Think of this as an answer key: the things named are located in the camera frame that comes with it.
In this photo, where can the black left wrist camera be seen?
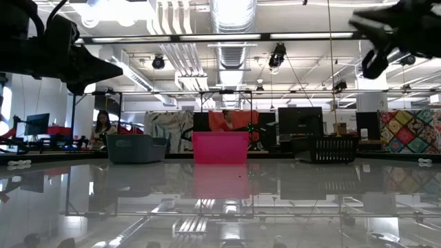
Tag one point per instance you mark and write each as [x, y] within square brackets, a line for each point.
[81, 87]

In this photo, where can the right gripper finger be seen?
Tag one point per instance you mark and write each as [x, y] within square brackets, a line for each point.
[375, 24]

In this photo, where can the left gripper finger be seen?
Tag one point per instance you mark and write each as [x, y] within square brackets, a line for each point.
[96, 69]

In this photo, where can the white plastic bone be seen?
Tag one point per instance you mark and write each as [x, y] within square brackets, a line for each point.
[424, 160]
[19, 162]

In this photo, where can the black beam with light strips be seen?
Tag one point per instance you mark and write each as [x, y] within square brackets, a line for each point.
[220, 37]

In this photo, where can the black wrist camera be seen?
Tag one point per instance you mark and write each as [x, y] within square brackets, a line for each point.
[373, 65]
[81, 87]

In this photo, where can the leaf print cloth panel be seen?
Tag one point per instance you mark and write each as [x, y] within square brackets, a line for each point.
[169, 129]

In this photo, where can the person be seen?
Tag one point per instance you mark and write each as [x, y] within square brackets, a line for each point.
[227, 123]
[101, 129]

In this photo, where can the black hanging ceiling spotlight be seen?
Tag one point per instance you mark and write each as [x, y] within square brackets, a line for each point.
[408, 60]
[277, 54]
[158, 62]
[340, 85]

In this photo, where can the large black computer monitor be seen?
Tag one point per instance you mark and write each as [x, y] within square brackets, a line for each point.
[299, 120]

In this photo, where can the white ceiling pipes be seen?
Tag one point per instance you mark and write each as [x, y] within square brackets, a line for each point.
[187, 65]

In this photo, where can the white glossy table mat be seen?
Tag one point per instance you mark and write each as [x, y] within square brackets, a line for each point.
[220, 224]

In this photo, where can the black background rig frame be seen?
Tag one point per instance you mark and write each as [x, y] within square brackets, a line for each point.
[73, 117]

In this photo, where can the brown cardboard box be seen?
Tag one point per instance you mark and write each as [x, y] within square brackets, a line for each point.
[341, 129]

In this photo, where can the grey-blue plastic bin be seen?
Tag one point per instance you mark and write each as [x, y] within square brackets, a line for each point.
[134, 148]

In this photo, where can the white rectangular ceiling duct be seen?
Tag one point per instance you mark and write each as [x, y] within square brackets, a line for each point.
[138, 79]

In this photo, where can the orange cloth panel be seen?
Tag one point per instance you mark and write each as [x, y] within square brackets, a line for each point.
[246, 118]

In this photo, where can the pink plastic bin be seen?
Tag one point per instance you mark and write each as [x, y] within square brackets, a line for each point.
[220, 148]

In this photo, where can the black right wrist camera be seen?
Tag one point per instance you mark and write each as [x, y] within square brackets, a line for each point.
[373, 65]

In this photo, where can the colourful patchwork quilt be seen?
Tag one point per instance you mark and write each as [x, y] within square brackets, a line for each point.
[410, 131]

